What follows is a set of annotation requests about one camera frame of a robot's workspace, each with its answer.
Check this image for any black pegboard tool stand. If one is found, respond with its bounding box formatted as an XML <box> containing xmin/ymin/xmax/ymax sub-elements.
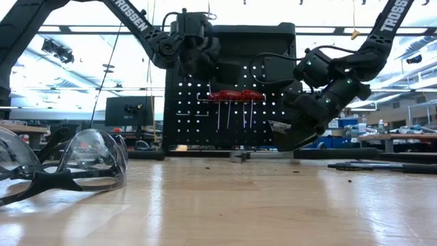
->
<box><xmin>162</xmin><ymin>22</ymin><xmax>301</xmax><ymax>152</ymax></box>

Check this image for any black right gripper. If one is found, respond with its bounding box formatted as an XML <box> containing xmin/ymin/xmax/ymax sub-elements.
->
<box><xmin>278</xmin><ymin>78</ymin><xmax>372</xmax><ymax>152</ymax></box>

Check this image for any yellow hanging cable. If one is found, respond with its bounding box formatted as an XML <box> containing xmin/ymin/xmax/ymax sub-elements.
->
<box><xmin>146</xmin><ymin>0</ymin><xmax>157</xmax><ymax>144</ymax></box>

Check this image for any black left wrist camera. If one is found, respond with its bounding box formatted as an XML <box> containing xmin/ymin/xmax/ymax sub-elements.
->
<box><xmin>175</xmin><ymin>10</ymin><xmax>213</xmax><ymax>39</ymax></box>

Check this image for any black marker pen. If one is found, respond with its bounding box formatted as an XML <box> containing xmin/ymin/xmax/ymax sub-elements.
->
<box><xmin>344</xmin><ymin>161</ymin><xmax>406</xmax><ymax>168</ymax></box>
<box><xmin>327</xmin><ymin>163</ymin><xmax>437</xmax><ymax>174</ymax></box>

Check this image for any clear safety glasses black frame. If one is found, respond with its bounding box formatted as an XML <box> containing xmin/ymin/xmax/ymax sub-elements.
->
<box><xmin>0</xmin><ymin>125</ymin><xmax>128</xmax><ymax>208</ymax></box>
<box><xmin>111</xmin><ymin>133</ymin><xmax>130</xmax><ymax>163</ymax></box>

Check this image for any black left wrist camera cable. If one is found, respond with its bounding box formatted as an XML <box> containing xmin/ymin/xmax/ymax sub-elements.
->
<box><xmin>161</xmin><ymin>11</ymin><xmax>180</xmax><ymax>32</ymax></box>

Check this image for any grey socket rail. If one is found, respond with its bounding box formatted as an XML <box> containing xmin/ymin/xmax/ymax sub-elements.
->
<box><xmin>271</xmin><ymin>120</ymin><xmax>293</xmax><ymax>135</ymax></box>

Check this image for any hanging black cable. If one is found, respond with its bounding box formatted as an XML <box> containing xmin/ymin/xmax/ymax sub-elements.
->
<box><xmin>89</xmin><ymin>22</ymin><xmax>123</xmax><ymax>130</ymax></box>

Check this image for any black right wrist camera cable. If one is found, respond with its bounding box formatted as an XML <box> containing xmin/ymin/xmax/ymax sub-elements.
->
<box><xmin>248</xmin><ymin>44</ymin><xmax>359</xmax><ymax>86</ymax></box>

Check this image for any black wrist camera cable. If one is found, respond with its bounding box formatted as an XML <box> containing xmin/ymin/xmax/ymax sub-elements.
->
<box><xmin>248</xmin><ymin>44</ymin><xmax>359</xmax><ymax>86</ymax></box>
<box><xmin>161</xmin><ymin>11</ymin><xmax>180</xmax><ymax>32</ymax></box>

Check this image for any black ceiling mounted device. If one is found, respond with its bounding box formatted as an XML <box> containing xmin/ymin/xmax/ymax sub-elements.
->
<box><xmin>40</xmin><ymin>38</ymin><xmax>75</xmax><ymax>65</ymax></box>

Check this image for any black computer monitor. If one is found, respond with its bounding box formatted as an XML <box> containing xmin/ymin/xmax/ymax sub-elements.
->
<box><xmin>104</xmin><ymin>96</ymin><xmax>155</xmax><ymax>128</ymax></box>

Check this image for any wooden workbench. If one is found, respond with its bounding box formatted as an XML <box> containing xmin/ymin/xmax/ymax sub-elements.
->
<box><xmin>356</xmin><ymin>133</ymin><xmax>437</xmax><ymax>154</ymax></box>
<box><xmin>0</xmin><ymin>123</ymin><xmax>48</xmax><ymax>148</ymax></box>

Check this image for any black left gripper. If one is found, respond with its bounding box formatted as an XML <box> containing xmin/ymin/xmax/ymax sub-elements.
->
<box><xmin>177</xmin><ymin>36</ymin><xmax>242</xmax><ymax>85</ymax></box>

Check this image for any long wire tool holder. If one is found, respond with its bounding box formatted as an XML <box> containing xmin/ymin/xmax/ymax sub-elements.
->
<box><xmin>197</xmin><ymin>92</ymin><xmax>267</xmax><ymax>103</ymax></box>

